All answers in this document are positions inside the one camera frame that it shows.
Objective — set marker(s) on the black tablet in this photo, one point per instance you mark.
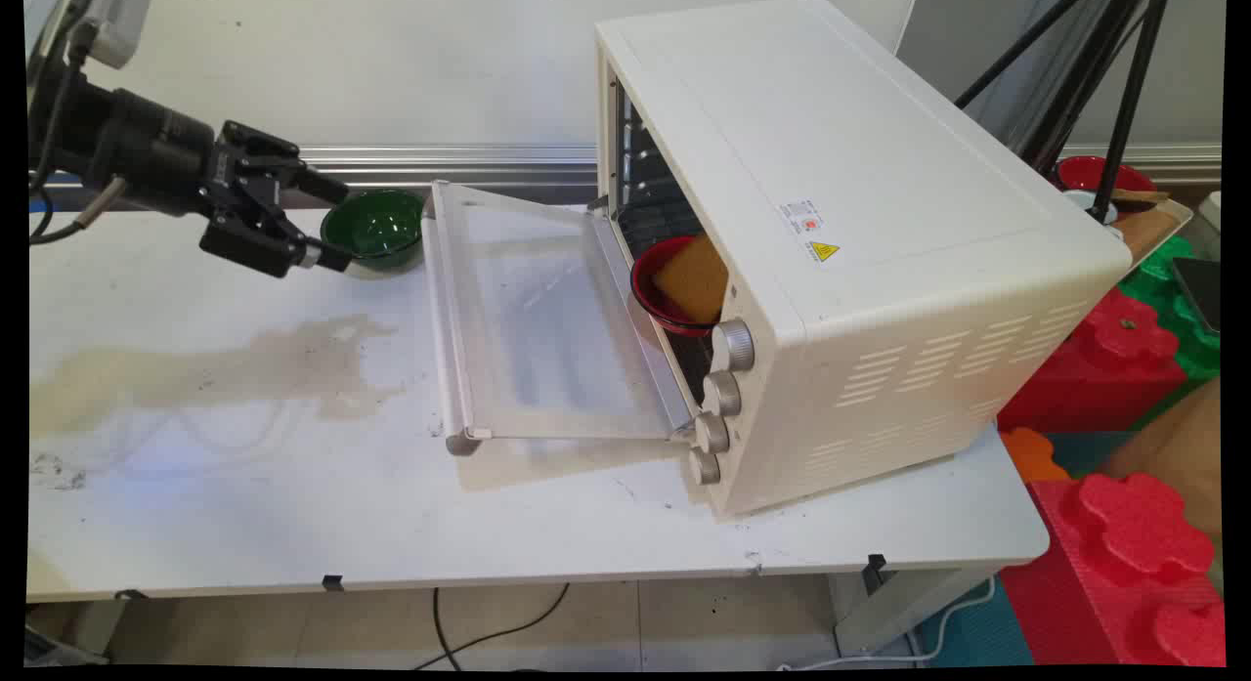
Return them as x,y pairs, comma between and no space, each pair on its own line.
1202,290

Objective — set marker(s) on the black table clamp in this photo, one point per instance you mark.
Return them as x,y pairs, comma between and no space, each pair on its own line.
876,564
333,582

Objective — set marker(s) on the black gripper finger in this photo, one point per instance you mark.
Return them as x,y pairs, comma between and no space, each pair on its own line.
254,236
279,168

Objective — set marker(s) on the yellow-brown sponge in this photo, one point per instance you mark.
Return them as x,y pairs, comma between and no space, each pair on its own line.
694,276

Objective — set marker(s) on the yellow warning sticker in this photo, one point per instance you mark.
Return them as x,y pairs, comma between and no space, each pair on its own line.
824,251

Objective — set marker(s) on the red bowl with black inside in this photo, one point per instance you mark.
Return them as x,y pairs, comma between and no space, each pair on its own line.
657,305

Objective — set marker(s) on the small white bowl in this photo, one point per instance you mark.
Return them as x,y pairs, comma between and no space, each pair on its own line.
1083,202

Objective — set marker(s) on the green bowl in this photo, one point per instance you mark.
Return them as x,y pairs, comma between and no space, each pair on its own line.
376,230

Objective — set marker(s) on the aluminium rail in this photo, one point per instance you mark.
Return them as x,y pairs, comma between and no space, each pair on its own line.
440,163

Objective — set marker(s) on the orange foam piece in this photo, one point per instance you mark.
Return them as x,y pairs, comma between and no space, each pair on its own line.
1031,454

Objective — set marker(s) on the black oven rack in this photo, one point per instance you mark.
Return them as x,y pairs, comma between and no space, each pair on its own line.
660,217

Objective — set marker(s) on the white table leg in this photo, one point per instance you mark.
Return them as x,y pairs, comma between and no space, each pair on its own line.
899,608

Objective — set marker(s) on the silver oven knob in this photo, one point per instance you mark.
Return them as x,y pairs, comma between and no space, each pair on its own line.
723,394
705,467
712,433
735,346

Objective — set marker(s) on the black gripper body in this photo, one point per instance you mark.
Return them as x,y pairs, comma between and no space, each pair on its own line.
161,158

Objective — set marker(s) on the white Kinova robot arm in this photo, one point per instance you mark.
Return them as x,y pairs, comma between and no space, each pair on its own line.
107,21

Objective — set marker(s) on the blue foam mat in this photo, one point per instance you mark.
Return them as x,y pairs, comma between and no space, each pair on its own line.
968,627

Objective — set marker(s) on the green foam block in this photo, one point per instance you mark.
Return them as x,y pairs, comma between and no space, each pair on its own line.
1187,310

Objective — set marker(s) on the cream toaster oven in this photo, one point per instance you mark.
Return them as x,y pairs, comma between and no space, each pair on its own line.
880,222

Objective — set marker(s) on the black camera tripod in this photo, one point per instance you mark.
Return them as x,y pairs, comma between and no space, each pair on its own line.
1124,95

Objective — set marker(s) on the wooden tray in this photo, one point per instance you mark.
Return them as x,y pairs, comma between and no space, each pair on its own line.
1148,232

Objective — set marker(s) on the red bowl with white inside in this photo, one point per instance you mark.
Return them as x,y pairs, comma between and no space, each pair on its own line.
1080,171

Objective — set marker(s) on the red foam block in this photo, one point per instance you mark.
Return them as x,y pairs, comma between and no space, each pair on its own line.
1124,574
1095,368

